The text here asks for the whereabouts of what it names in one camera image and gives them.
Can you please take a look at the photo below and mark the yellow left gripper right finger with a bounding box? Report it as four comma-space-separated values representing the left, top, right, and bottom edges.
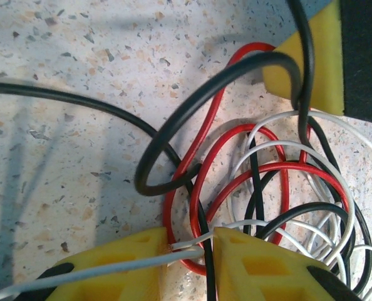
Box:
212, 226, 364, 301

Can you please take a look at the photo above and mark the thin black cable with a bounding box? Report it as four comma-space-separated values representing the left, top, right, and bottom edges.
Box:
133, 51, 303, 197
0, 80, 222, 301
287, 0, 372, 296

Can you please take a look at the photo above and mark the thin red cable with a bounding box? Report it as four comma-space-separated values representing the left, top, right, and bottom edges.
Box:
162, 42, 278, 277
204, 161, 351, 221
189, 124, 292, 249

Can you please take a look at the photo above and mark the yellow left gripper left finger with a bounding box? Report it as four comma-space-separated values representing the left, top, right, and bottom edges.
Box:
40, 226, 168, 301

